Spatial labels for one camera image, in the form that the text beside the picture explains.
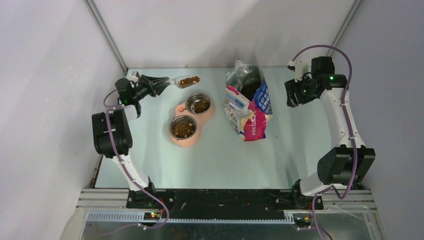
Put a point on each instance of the right controller board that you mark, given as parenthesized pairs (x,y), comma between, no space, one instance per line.
(303,223)

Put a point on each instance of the brown kibble pet food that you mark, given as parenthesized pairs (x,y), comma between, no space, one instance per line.
(188,81)

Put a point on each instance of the steel bowl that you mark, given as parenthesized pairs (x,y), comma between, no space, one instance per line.
(198,103)
(183,127)

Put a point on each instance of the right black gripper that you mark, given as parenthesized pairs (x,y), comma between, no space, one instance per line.
(292,101)

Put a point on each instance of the aluminium front frame rail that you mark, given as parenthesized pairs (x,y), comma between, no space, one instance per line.
(110,205)

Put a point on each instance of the corner aluminium post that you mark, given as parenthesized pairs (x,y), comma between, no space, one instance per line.
(106,34)
(354,8)

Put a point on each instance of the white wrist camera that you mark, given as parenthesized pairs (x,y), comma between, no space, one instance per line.
(300,68)
(133,76)

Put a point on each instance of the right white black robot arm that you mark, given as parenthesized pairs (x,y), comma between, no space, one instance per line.
(349,160)

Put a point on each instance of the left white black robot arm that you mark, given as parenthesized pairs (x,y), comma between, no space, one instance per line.
(112,136)

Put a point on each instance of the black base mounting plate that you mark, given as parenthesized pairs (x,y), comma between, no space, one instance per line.
(224,204)

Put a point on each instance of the pink pet food bag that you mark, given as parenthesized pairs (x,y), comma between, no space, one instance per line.
(248,104)

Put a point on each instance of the controller board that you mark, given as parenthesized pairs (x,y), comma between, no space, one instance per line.
(152,216)
(303,223)

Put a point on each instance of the left controller board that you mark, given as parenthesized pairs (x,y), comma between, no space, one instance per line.
(152,216)

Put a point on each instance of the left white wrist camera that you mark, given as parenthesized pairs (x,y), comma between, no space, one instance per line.
(133,76)

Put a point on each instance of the clear plastic scoop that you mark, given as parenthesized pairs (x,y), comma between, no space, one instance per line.
(174,81)

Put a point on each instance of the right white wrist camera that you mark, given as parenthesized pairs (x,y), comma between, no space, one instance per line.
(300,68)

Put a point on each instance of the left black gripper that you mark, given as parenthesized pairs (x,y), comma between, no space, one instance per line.
(154,85)

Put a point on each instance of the right corner aluminium post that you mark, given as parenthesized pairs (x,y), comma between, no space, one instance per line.
(354,8)

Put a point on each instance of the pink double bowl feeder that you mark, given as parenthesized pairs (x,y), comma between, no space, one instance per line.
(201,120)

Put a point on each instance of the left corner aluminium post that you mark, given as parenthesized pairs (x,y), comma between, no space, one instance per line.
(106,34)

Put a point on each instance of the far steel bowl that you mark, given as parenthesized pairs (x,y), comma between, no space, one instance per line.
(198,103)

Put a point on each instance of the near steel bowl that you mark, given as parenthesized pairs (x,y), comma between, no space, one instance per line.
(183,127)

